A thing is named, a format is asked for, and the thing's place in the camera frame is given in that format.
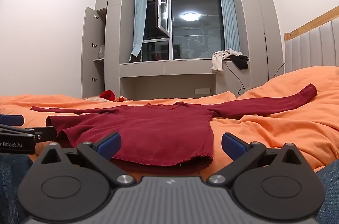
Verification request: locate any open window sash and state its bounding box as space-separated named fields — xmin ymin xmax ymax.
xmin=156 ymin=0 xmax=170 ymax=36

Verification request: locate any dark red sweater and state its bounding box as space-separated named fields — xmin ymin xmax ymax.
xmin=30 ymin=83 xmax=318 ymax=167

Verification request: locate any large window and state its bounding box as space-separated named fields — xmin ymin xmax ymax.
xmin=142 ymin=0 xmax=225 ymax=61

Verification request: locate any black cable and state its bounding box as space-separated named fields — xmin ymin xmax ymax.
xmin=222 ymin=49 xmax=286 ymax=96

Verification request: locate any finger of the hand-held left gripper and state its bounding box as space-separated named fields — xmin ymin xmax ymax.
xmin=0 ymin=114 xmax=35 ymax=136
xmin=34 ymin=126 xmax=57 ymax=144

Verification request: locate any person's right leg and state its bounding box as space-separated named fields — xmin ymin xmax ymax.
xmin=315 ymin=160 xmax=339 ymax=224

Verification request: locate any wooden bed frame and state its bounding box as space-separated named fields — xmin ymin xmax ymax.
xmin=284 ymin=5 xmax=339 ymax=41

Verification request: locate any black garment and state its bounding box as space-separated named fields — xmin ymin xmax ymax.
xmin=229 ymin=54 xmax=249 ymax=71

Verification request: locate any person's leg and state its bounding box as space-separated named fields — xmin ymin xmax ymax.
xmin=0 ymin=154 xmax=35 ymax=224
xmin=315 ymin=160 xmax=339 ymax=224

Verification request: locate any orange bed sheet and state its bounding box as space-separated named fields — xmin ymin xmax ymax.
xmin=0 ymin=66 xmax=339 ymax=179

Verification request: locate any white garment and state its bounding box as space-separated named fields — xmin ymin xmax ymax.
xmin=211 ymin=48 xmax=241 ymax=73

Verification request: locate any grey padded headboard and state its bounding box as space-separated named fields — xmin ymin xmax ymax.
xmin=285 ymin=19 xmax=339 ymax=73

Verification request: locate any person's left leg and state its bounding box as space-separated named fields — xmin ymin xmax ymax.
xmin=0 ymin=154 xmax=35 ymax=224

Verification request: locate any grey wardrobe with open door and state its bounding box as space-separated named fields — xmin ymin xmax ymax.
xmin=82 ymin=0 xmax=125 ymax=100

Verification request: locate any red knitted hat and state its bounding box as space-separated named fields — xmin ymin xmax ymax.
xmin=99 ymin=90 xmax=116 ymax=102

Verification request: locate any grey closed wardrobe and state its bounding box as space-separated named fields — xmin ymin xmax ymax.
xmin=233 ymin=0 xmax=284 ymax=89

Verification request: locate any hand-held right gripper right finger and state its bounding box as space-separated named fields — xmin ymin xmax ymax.
xmin=207 ymin=132 xmax=309 ymax=186

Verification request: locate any grey window seat cabinet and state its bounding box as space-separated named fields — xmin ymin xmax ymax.
xmin=119 ymin=58 xmax=251 ymax=101

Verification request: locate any light blue curtain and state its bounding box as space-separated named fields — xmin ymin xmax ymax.
xmin=131 ymin=0 xmax=147 ymax=56
xmin=217 ymin=0 xmax=241 ymax=52

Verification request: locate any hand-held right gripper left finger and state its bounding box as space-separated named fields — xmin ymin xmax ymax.
xmin=33 ymin=132 xmax=137 ymax=186

